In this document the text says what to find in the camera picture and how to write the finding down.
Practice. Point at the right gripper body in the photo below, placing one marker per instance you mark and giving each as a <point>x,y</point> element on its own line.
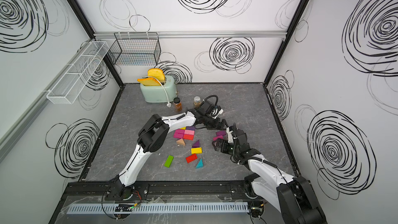
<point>230,149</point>

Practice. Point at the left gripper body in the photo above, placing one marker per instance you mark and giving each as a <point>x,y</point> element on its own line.
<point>211,123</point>

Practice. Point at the purple triangle block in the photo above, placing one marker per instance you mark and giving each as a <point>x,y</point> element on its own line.
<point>196,144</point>

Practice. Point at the light pink block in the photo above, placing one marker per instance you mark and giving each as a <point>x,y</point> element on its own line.
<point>189,132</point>

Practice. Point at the teal triangle block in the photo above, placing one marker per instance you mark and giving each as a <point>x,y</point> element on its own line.
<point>200,164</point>

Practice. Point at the red block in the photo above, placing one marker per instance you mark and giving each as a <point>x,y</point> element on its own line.
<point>188,137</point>
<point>191,158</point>

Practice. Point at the magenta speckled block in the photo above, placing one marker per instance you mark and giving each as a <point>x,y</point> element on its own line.
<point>178,135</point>

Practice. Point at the tan triangle block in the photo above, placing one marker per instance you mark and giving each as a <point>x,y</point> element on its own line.
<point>181,142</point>

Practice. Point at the green block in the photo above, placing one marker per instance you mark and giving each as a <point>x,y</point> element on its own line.
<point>169,161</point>

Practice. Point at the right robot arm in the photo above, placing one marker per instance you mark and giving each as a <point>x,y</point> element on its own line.
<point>293,197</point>

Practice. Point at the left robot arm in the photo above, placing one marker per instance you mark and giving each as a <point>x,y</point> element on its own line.
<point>153,134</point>

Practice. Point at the brown spice jar silver lid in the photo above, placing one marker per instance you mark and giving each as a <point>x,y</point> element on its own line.
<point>197,101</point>

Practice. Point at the red pepper spice jar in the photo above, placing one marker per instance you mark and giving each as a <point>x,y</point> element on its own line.
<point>177,104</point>

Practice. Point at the magenta block beside yellow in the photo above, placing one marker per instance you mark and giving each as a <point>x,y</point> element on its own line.
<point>180,131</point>

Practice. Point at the mint green toaster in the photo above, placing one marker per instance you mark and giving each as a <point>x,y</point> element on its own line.
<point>160,94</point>

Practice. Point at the front yellow toast slice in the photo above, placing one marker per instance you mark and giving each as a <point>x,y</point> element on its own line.
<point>149,82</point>

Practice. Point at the yellow toast slice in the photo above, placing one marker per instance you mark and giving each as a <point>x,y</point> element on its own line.
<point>149,82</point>
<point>156,73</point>

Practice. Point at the back yellow toast slice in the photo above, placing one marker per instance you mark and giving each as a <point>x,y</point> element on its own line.
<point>156,73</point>

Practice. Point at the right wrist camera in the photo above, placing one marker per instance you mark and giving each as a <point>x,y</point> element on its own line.
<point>230,134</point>

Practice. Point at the black wire basket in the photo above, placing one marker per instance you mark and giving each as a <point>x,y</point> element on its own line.
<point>135,49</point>

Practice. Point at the white mesh wall shelf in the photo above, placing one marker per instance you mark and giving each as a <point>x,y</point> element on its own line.
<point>72,82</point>

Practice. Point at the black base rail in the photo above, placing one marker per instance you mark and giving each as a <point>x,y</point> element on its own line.
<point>146,190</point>

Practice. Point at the grey slotted cable duct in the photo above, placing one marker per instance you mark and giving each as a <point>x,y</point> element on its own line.
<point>156,208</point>

